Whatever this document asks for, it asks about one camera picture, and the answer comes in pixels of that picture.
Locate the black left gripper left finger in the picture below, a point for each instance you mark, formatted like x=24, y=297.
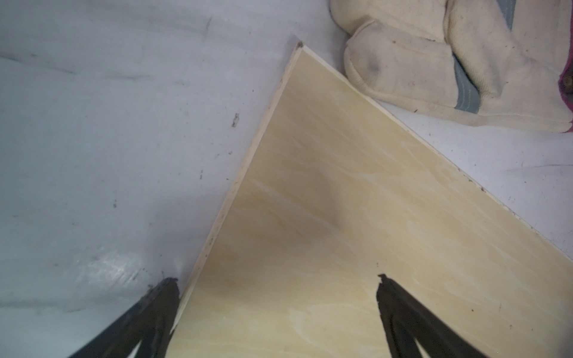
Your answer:
x=145, y=330

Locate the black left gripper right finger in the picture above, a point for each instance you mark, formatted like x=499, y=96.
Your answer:
x=410, y=326

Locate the light plywood board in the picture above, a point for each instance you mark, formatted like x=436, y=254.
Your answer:
x=336, y=191

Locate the cream work glove on table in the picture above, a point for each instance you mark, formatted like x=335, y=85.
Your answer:
x=500, y=63

